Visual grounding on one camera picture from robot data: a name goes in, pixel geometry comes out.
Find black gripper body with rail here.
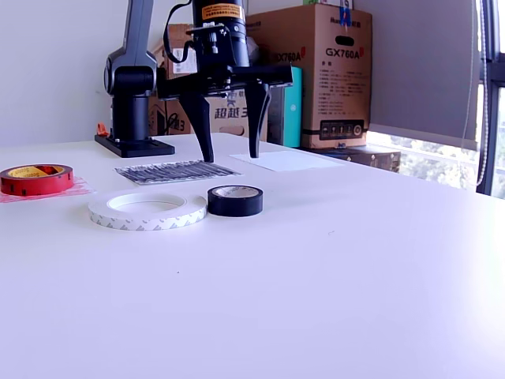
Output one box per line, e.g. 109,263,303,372
157,19,295,100

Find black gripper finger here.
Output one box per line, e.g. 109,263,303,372
245,81,273,159
179,93,216,163

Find black tape roll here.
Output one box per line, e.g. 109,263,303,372
207,184,264,217

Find white tape roll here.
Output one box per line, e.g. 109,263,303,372
87,188,208,232

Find red tape roll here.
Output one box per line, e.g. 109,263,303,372
0,163,75,197

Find blue tape strip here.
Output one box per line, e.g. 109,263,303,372
339,0,353,28

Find cardboard box with blue print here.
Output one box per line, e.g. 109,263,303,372
148,84,270,142

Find white plastic bag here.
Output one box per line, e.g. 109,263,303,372
246,36,260,67

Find teal sided product box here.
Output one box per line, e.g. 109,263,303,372
267,66,304,148

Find blank white paper sheet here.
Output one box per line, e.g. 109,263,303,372
230,149,346,173

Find black scribbled paper sheet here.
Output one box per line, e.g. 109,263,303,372
114,159,245,186

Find small labelled cardboard box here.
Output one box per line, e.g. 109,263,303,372
151,23,198,82

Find tall GX760A cardboard box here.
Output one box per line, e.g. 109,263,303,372
246,2,374,150

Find red scribbled paper sheet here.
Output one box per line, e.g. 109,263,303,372
0,175,97,205

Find grey roller blind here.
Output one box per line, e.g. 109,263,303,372
354,0,481,151

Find black power cable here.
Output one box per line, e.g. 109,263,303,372
163,100,179,135

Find wrist camera board on bracket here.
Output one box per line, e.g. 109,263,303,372
186,22,231,55

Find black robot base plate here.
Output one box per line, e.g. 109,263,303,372
94,133,176,159

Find black camera cable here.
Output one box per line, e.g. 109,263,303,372
163,2,198,64

